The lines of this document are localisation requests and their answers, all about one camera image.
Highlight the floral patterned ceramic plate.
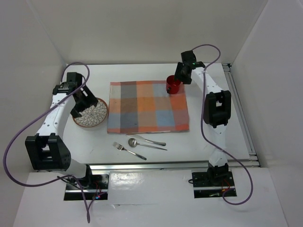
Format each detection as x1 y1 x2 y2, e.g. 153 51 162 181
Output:
72 98 108 128

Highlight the red mug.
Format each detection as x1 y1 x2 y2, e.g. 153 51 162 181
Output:
165 75 185 95

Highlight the orange checked cloth placemat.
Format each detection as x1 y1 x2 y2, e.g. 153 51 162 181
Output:
107 80 189 134

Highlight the silver fork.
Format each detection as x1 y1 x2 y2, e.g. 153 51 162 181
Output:
113 142 147 160

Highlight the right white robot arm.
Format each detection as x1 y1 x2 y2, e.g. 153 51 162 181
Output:
175 50 231 186

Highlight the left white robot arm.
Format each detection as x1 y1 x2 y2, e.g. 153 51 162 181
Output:
25 72 98 189

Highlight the silver spoon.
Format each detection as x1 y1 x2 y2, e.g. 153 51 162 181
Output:
128 138 167 150

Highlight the silver table knife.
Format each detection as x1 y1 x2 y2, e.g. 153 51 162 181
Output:
126 134 166 146

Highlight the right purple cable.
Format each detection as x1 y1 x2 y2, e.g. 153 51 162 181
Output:
191 44 254 205

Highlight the purple cable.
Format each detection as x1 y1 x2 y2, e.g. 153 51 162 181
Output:
191 44 254 205
2 61 100 224

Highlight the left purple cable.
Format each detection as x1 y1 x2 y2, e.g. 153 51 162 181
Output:
2 61 100 224

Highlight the aluminium frame rail right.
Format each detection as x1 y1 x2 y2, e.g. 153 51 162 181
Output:
222 63 258 161

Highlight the aluminium frame rail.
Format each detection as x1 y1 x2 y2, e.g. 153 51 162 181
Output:
37 159 261 172
222 63 258 161

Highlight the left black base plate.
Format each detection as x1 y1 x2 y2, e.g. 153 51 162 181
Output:
65 173 109 192

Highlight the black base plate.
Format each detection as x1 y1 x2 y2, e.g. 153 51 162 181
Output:
65 173 109 192
188 169 235 187

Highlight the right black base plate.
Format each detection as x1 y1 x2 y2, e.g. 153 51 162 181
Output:
188 169 235 187

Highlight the aluminium frame rail front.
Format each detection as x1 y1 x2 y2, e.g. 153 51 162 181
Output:
37 159 261 172

